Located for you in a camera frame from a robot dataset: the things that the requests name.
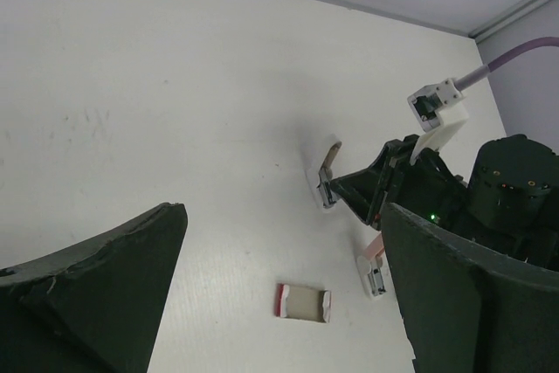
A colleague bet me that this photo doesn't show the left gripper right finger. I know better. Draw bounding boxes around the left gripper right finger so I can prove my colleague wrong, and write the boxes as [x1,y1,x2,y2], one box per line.
[382,204,558,372]

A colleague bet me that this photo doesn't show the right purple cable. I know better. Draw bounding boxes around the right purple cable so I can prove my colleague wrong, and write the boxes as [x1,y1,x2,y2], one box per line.
[453,36,559,90]

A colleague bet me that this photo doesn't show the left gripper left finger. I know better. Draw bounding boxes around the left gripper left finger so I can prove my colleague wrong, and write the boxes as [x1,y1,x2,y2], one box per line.
[1,203,188,372]

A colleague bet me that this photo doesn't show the pink white mini stapler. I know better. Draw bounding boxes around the pink white mini stapler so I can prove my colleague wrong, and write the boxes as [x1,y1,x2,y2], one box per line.
[355,233,386,299]

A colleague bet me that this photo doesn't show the right aluminium frame post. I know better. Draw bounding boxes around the right aluminium frame post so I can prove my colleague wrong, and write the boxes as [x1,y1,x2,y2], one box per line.
[468,0,554,44]

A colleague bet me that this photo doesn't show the staple box tray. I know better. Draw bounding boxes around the staple box tray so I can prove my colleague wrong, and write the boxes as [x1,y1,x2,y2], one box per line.
[274,283,332,323]

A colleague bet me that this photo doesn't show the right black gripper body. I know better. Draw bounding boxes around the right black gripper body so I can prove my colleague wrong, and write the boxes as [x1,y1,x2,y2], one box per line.
[370,135,466,231]

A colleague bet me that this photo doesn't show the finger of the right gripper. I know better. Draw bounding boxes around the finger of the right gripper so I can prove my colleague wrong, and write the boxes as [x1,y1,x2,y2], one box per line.
[330,152,391,227]

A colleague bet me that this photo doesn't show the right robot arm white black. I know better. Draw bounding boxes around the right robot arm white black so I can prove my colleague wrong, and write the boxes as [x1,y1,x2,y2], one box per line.
[330,135,558,271]

